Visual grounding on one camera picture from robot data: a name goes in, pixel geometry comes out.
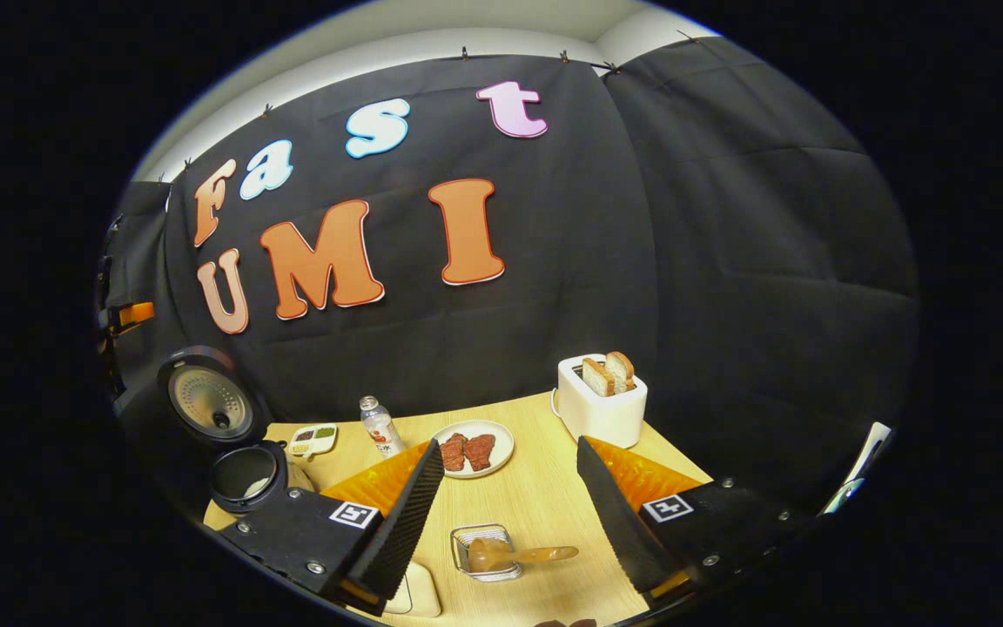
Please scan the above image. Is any black beige rice cooker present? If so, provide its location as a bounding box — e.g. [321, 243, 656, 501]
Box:
[158, 346, 315, 516]

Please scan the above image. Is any white round plate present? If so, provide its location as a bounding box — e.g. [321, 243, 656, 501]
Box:
[429, 420, 515, 480]

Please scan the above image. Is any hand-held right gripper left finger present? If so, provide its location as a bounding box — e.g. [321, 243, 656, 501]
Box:
[219, 438, 446, 617]

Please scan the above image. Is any wooden spoon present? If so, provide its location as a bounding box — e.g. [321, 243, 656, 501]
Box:
[467, 537, 581, 574]

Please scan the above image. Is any black backdrop cloth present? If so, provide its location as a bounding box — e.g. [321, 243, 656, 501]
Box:
[99, 54, 920, 515]

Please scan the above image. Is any white divided seasoning dish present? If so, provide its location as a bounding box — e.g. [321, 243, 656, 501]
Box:
[288, 423, 339, 460]

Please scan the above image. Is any metal wire chopstick holder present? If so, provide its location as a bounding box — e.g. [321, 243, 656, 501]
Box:
[450, 523, 524, 583]

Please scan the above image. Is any white toaster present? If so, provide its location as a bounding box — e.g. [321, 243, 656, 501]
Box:
[556, 352, 649, 449]

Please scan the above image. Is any toasted bread slice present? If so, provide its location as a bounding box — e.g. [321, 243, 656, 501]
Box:
[582, 357, 616, 398]
[604, 351, 636, 393]

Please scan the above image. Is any clear plastic bottle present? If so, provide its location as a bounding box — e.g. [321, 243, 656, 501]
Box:
[359, 395, 407, 460]

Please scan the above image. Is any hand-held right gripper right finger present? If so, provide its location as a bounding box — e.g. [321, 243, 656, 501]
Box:
[576, 435, 816, 602]

